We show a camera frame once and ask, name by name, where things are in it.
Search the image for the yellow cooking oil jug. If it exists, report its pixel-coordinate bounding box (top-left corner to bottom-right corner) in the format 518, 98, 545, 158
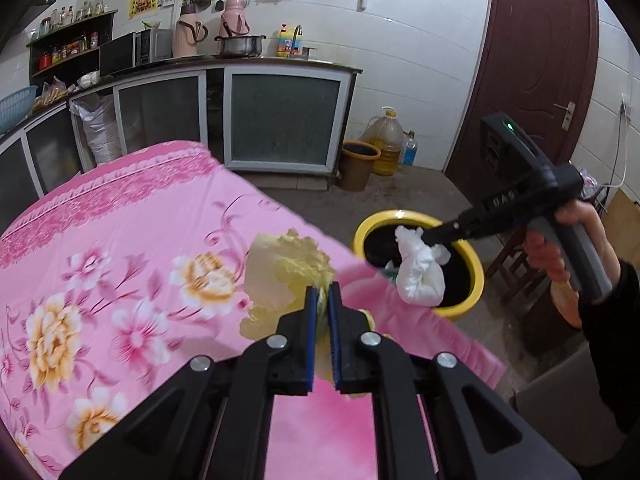
361, 106, 405, 177

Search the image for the white power cable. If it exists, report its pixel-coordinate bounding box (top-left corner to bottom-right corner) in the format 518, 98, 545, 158
607, 94, 636, 191

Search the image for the clear bottle with blue label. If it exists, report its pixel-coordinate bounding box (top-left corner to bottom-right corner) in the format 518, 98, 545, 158
400, 130, 418, 167

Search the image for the yellow cabbage leaf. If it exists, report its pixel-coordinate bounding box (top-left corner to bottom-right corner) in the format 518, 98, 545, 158
239, 229, 378, 401

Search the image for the metal faucet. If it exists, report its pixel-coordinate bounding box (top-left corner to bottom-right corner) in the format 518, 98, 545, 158
292, 25, 317, 57

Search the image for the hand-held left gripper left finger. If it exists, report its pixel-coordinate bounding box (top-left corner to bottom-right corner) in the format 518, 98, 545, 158
60, 285, 321, 480

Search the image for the person's right hand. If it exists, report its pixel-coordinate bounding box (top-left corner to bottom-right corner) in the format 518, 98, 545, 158
522, 199, 622, 328

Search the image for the row of seasoning jars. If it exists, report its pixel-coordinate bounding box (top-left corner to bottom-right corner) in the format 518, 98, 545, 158
39, 31, 99, 68

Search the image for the metal door handle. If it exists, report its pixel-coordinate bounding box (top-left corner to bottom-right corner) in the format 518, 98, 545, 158
554, 101, 577, 131

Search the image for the white woven sack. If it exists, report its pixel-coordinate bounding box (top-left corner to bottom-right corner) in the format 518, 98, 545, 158
70, 94, 123, 167

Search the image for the brown wooden door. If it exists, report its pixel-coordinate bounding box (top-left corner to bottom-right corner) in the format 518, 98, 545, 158
445, 0, 601, 206

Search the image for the dark wall shelf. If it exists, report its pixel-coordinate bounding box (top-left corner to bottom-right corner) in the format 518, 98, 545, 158
27, 10, 118, 86

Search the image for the silver black microwave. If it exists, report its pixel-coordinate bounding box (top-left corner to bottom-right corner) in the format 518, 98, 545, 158
99, 28, 173, 77

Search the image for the yellow trash bin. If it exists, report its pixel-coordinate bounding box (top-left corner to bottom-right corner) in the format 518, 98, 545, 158
352, 209, 486, 321

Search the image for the clear plastic food bag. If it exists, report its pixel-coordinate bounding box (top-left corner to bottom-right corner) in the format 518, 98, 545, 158
32, 76, 68, 111

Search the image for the wooden board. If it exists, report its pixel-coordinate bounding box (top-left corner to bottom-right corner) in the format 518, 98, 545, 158
605, 187, 640, 251

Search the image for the person's right forearm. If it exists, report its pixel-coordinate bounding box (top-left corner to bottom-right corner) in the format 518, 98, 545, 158
580, 257, 640, 436

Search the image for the row of glass bottles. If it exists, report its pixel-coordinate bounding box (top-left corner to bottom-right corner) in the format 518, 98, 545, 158
37, 0, 108, 36

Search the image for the blue plastic basket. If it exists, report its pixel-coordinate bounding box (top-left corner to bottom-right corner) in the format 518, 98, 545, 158
0, 85, 38, 133

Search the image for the kitchen cabinet with glass doors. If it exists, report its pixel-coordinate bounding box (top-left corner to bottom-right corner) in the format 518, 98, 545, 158
0, 55, 363, 201

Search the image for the steel cooking pot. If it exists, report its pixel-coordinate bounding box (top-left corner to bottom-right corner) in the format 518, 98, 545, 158
215, 35, 267, 58

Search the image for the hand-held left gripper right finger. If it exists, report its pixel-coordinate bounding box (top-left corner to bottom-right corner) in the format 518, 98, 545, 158
327, 281, 583, 480

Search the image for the brown plastic bucket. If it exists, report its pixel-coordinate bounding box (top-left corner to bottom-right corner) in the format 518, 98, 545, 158
340, 140, 382, 192

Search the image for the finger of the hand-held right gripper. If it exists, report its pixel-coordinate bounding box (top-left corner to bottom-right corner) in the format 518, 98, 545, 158
424, 220, 481, 242
430, 212, 476, 235

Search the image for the salmon pink thermos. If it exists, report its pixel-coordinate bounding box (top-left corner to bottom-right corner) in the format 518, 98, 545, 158
173, 2, 208, 58

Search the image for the light pink thermos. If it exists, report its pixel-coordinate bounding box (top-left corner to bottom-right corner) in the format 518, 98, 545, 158
220, 0, 251, 38

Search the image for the pink floral tablecloth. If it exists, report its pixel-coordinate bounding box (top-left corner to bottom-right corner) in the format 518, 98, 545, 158
0, 141, 508, 480

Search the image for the yellow dish soap bottle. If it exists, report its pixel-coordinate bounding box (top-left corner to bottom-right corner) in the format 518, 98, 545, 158
276, 24, 296, 57

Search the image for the dark wooden stool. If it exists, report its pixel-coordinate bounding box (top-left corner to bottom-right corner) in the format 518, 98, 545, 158
487, 230, 556, 306

